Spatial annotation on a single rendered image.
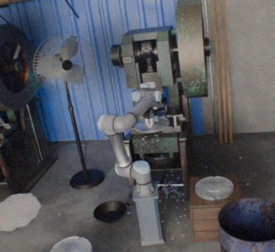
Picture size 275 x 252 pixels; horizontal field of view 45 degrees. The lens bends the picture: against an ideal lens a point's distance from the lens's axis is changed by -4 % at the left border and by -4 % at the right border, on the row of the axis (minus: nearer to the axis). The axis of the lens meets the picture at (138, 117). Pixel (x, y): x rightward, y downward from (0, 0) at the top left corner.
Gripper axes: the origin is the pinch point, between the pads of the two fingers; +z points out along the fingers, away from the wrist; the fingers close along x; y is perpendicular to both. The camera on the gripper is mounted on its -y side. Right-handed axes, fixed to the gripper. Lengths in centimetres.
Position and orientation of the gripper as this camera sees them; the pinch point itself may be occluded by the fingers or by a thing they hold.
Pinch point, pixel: (150, 127)
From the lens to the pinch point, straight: 272.4
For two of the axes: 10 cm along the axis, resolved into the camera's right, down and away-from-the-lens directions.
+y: 1.9, -3.8, 9.1
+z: 1.4, 9.2, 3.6
